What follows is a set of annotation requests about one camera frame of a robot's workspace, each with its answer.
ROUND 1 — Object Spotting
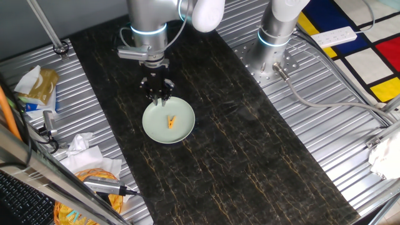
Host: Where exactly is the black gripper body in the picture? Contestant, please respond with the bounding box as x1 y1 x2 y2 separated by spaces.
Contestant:
146 67 169 98

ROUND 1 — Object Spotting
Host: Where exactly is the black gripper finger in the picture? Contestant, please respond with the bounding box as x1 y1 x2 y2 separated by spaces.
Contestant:
160 78 175 107
139 77 159 106

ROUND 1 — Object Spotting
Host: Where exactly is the pale green round plate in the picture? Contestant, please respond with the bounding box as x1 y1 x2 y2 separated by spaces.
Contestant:
142 96 196 145

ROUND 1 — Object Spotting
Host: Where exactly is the white paper towel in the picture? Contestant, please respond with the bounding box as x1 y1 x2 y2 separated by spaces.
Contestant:
59 145 138 204

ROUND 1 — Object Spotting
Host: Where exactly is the crumpled white tissue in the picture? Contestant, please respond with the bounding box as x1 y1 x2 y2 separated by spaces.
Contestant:
66 132 94 157

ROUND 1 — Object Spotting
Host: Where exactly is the dark marble pattern mat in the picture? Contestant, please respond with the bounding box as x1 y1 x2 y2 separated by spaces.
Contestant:
68 18 360 225

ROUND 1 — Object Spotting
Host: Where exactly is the yellow tissue box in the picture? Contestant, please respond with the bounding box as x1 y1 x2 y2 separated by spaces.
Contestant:
14 64 60 119

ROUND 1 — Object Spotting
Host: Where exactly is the yellow wicker basket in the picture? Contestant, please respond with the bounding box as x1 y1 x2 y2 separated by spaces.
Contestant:
53 168 124 225

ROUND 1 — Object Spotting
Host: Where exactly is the orange tube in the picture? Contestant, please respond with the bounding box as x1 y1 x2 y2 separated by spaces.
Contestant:
0 86 23 141

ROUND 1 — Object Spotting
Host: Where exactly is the black keyboard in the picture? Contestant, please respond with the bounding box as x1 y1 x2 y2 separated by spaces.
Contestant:
0 170 57 225

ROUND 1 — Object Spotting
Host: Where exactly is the white power strip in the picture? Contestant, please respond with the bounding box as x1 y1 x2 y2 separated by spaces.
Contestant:
311 26 358 49

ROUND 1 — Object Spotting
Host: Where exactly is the colourful block pattern mat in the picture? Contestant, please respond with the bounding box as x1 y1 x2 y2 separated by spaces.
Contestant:
296 0 400 104

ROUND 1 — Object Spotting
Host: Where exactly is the white cloth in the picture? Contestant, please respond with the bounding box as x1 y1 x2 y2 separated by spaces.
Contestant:
367 132 400 181

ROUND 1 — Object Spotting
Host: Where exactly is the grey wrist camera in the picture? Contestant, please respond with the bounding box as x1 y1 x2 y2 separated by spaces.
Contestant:
117 44 151 61

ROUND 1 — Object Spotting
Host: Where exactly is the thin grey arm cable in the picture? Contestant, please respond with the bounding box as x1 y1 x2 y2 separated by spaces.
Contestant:
119 0 190 56

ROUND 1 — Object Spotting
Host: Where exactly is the silver perforated base plate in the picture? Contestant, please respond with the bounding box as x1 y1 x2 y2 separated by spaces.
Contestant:
232 39 300 88

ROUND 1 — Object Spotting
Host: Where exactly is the black camera cable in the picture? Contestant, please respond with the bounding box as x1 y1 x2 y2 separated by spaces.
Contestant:
120 186 145 199

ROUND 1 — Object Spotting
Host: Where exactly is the silver ribbed camera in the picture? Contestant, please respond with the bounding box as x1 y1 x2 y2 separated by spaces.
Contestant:
82 175 128 197

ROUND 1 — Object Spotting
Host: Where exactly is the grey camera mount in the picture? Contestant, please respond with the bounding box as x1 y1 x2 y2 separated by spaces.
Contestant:
37 109 68 154

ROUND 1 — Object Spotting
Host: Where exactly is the aluminium post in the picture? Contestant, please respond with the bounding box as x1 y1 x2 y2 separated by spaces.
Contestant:
26 0 69 60

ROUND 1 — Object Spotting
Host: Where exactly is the aluminium frame beam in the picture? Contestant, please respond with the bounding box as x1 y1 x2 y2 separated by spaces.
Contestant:
0 124 131 225

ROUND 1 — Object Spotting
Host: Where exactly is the grey base hose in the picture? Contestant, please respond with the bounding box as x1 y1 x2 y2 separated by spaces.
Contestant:
272 61 398 124

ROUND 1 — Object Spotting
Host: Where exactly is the small aluminium bracket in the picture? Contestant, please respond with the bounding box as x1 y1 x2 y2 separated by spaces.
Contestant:
364 136 382 150

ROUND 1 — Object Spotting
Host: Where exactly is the grey power strip cable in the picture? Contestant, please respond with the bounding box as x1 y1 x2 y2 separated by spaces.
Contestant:
354 0 376 34

